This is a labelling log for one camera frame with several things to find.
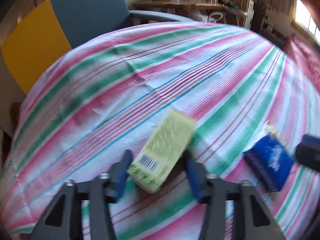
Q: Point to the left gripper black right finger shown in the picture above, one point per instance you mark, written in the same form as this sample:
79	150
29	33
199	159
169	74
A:
251	216

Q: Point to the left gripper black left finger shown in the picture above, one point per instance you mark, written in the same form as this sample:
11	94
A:
62	218

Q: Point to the blue Tempo tissue pack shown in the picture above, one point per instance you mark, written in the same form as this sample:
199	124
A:
269	158

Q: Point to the green carton box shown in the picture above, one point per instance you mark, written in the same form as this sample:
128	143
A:
151	167

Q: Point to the striped tablecloth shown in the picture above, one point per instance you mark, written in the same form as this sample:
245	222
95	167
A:
110	94

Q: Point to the wooden side table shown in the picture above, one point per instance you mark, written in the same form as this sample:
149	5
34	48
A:
189	5

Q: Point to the grey yellow blue chair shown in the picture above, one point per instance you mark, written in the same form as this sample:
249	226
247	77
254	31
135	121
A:
57	26

